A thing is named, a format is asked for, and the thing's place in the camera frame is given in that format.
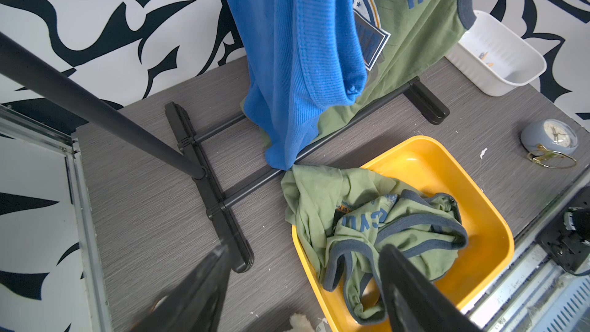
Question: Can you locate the small round alarm clock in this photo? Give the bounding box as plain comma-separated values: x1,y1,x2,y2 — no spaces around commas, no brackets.
519,118,579,169

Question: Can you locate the dark green printed tank top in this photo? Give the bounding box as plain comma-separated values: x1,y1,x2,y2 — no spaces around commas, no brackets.
317,0,476,138

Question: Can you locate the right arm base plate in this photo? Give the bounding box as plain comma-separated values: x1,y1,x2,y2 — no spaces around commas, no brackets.
536,186,589,277

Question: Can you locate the yellow plastic tray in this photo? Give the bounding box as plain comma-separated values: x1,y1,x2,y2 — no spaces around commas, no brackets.
291,135,516,332

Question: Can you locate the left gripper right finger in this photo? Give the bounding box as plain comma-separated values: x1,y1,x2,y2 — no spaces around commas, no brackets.
378,245,479,331

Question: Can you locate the white plastic bin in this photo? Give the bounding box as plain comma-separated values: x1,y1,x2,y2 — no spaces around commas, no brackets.
446,10,547,97

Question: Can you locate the beige wooden clothespin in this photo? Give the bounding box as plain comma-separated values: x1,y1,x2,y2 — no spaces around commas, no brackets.
479,52,495,67

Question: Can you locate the blue tank top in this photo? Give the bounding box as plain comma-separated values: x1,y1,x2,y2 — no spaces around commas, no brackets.
227,0,367,170

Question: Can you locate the white plush dog toy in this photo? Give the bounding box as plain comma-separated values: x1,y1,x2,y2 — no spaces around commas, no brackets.
285,314,315,332

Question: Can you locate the light green tank top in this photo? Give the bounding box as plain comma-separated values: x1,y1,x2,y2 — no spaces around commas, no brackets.
281,165,469,325

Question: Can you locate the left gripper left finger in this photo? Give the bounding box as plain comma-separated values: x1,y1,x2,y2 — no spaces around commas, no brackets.
132,244,230,331

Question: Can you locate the black clothes rack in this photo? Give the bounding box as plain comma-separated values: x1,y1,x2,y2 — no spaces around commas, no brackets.
0,31,451,274

